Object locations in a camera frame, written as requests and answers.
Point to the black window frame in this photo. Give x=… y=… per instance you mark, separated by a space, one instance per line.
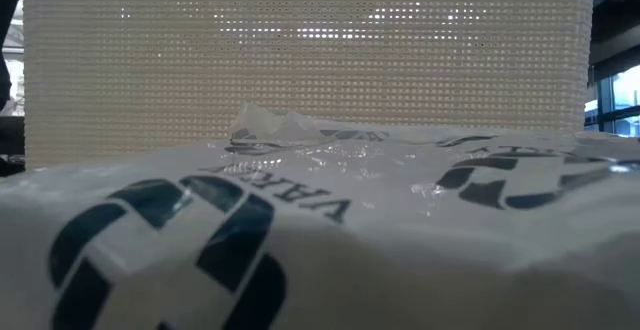
x=607 y=65

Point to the white plastic package recycle print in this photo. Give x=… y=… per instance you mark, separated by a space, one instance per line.
x=350 y=250

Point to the white perforated plastic basket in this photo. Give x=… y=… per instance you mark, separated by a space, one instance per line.
x=300 y=70

